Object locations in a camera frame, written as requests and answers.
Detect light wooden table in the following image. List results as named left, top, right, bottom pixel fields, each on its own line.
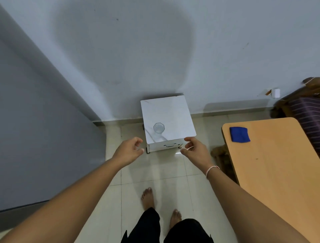
left=222, top=117, right=320, bottom=243

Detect person's right hand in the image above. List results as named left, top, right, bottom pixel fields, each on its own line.
left=180, top=136, right=220, bottom=174

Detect person's left forearm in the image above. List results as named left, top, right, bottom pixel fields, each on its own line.
left=0, top=158, right=123, bottom=243

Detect person's left foot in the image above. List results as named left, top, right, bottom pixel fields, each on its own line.
left=141, top=187, right=156, bottom=211

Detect clear drinking glass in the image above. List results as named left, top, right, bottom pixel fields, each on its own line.
left=153, top=122, right=165, bottom=135

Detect person's right foot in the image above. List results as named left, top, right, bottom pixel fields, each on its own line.
left=169, top=209, right=183, bottom=230

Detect blue folded cloth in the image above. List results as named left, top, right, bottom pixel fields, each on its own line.
left=229, top=127, right=251, bottom=143

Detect person's left hand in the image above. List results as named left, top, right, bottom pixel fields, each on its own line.
left=111, top=137, right=145, bottom=168

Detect brown woven stool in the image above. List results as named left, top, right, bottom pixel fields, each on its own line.
left=210, top=145, right=238, bottom=184

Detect white thread wristband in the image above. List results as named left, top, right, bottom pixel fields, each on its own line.
left=205, top=165, right=220, bottom=180

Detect small white marble-top table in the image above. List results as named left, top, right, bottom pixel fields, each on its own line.
left=140, top=94, right=197, bottom=154

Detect black trousers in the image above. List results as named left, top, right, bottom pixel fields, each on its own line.
left=121, top=207, right=214, bottom=243

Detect grey door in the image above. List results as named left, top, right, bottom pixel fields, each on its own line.
left=0, top=5, right=108, bottom=213

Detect purple striped cloth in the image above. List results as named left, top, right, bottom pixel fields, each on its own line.
left=270, top=77, right=320, bottom=159

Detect person's right forearm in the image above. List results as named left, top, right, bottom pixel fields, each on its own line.
left=206, top=166, right=312, bottom=243

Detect person's foot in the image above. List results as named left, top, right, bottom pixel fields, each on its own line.
left=169, top=209, right=183, bottom=230
left=141, top=187, right=156, bottom=211

